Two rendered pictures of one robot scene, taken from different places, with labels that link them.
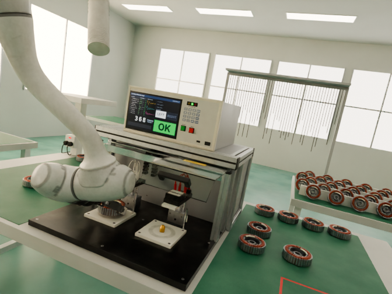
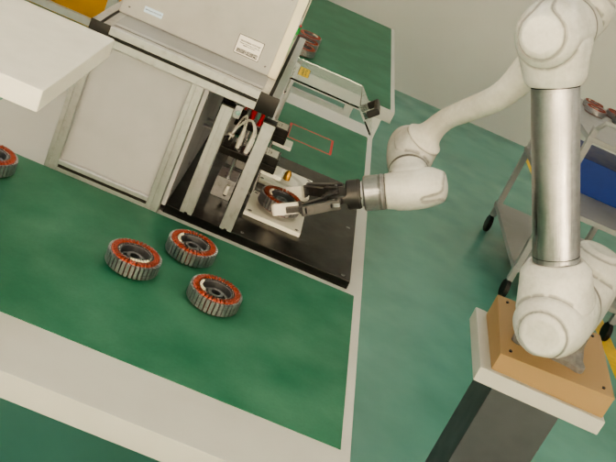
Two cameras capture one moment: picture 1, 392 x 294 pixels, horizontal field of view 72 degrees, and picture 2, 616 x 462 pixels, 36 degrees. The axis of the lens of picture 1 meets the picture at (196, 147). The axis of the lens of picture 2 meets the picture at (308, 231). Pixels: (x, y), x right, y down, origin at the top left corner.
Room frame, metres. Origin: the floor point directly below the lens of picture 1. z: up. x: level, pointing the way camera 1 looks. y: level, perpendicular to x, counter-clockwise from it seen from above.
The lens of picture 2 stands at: (1.88, 2.38, 1.69)
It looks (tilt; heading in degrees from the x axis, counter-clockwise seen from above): 22 degrees down; 246
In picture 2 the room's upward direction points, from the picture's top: 25 degrees clockwise
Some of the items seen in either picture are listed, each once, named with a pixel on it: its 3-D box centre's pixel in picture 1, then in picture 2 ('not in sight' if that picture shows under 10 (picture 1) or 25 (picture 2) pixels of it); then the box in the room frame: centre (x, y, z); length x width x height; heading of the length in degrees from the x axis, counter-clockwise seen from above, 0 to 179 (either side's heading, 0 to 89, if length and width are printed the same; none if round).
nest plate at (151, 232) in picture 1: (161, 232); (285, 181); (0.99, 0.07, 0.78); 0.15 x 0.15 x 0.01; 71
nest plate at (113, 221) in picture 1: (111, 214); (275, 213); (1.07, 0.30, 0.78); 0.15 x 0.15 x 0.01; 71
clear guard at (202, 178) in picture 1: (191, 173); (321, 90); (0.97, 0.00, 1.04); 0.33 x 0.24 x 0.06; 161
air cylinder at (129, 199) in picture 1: (131, 200); (225, 182); (1.20, 0.26, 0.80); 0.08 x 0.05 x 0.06; 71
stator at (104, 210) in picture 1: (111, 206); (280, 202); (1.07, 0.30, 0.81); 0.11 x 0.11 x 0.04
